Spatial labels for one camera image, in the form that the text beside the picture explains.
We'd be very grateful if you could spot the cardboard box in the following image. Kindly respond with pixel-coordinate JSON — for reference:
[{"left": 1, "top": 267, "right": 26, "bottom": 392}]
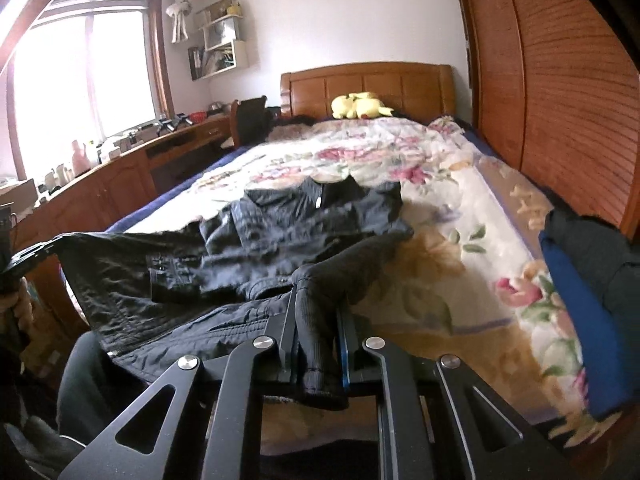
[{"left": 0, "top": 176, "right": 39, "bottom": 212}]

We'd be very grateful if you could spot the person's leg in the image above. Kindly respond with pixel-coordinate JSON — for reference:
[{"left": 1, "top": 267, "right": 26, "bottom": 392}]
[{"left": 54, "top": 331, "right": 152, "bottom": 461}]

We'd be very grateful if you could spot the wooden desk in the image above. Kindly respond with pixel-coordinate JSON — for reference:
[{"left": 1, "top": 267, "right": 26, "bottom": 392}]
[{"left": 0, "top": 115, "right": 237, "bottom": 313}]

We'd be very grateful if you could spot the person's left hand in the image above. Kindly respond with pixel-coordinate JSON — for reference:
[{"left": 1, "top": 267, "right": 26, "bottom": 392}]
[{"left": 0, "top": 281, "right": 34, "bottom": 347}]

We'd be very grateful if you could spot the pink bottle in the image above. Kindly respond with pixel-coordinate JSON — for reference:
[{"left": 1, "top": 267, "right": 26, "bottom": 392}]
[{"left": 72, "top": 139, "right": 92, "bottom": 177}]

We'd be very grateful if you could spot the floral blanket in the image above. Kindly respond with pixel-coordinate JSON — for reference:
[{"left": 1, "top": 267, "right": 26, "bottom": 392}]
[{"left": 122, "top": 115, "right": 598, "bottom": 463}]

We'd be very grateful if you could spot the wooden slatted wardrobe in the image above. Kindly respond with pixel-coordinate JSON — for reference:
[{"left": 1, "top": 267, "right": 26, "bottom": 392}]
[{"left": 451, "top": 0, "right": 640, "bottom": 243}]

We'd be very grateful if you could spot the wooden bed headboard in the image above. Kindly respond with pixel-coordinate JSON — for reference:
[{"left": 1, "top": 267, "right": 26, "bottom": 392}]
[{"left": 279, "top": 62, "right": 457, "bottom": 122}]

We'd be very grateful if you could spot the dark folded garment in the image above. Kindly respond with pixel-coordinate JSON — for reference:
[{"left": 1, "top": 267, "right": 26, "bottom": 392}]
[{"left": 544, "top": 207, "right": 640, "bottom": 323}]

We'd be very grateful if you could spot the white wall shelf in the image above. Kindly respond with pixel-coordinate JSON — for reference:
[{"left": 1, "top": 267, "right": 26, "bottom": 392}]
[{"left": 187, "top": 0, "right": 251, "bottom": 82}]

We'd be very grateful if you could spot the wooden chair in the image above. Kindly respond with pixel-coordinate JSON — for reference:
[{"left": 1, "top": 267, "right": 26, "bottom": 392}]
[{"left": 229, "top": 96, "right": 274, "bottom": 150}]

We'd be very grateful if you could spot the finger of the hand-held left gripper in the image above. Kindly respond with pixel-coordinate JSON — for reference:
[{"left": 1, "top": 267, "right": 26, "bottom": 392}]
[{"left": 5, "top": 241, "right": 60, "bottom": 276}]

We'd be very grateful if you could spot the window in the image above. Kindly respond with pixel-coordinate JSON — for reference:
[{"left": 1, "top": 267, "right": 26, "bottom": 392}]
[{"left": 7, "top": 7, "right": 168, "bottom": 178}]

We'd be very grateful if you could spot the blue folded garment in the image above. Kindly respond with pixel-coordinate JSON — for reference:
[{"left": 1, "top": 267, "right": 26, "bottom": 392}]
[{"left": 539, "top": 237, "right": 628, "bottom": 422}]

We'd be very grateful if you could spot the yellow plush toy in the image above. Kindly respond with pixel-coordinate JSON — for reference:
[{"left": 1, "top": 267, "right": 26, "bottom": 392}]
[{"left": 331, "top": 91, "right": 394, "bottom": 121}]

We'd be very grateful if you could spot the tied white curtain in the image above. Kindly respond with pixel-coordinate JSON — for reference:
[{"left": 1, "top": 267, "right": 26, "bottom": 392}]
[{"left": 166, "top": 0, "right": 195, "bottom": 44}]

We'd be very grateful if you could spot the black metal tool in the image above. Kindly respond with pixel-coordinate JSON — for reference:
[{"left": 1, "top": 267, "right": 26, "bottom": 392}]
[{"left": 149, "top": 115, "right": 194, "bottom": 134}]

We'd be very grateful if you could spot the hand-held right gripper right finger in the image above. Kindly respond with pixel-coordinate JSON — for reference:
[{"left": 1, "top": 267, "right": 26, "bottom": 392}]
[{"left": 337, "top": 307, "right": 551, "bottom": 480}]

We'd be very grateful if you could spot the black jacket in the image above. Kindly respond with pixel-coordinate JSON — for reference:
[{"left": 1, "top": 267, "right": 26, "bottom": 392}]
[{"left": 55, "top": 175, "right": 417, "bottom": 408}]

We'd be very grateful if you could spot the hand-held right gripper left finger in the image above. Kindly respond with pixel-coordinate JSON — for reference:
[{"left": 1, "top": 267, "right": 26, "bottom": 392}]
[{"left": 60, "top": 287, "right": 298, "bottom": 480}]

